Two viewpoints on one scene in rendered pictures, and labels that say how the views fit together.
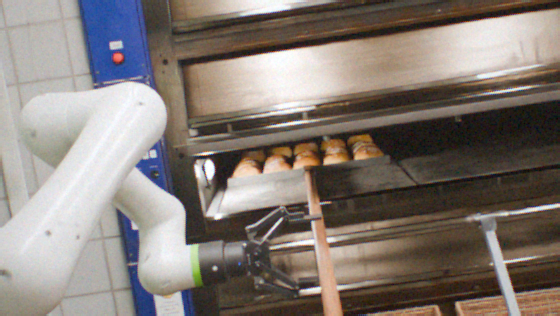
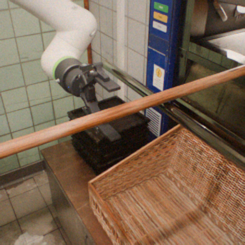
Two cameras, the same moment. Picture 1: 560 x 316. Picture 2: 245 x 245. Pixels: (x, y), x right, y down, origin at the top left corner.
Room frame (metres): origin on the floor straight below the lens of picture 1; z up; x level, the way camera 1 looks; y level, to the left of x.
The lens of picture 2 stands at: (1.46, -0.56, 1.56)
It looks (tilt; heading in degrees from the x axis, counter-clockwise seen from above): 35 degrees down; 57
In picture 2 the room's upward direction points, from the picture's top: straight up
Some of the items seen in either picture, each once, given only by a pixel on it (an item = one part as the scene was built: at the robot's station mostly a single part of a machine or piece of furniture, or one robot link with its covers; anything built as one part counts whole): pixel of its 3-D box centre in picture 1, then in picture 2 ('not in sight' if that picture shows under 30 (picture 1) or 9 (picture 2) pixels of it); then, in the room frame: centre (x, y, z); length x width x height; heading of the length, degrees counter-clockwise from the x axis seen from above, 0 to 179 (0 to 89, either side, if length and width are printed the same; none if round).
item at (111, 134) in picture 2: (314, 279); (109, 131); (1.76, -0.04, 1.12); 0.07 x 0.03 x 0.01; 88
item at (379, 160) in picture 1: (307, 162); not in sight; (2.94, -0.10, 1.20); 0.55 x 0.36 x 0.03; 88
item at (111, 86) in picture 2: (305, 218); (107, 83); (1.76, -0.04, 1.26); 0.07 x 0.03 x 0.01; 88
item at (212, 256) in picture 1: (215, 262); (74, 76); (1.77, 0.17, 1.19); 0.12 x 0.06 x 0.09; 178
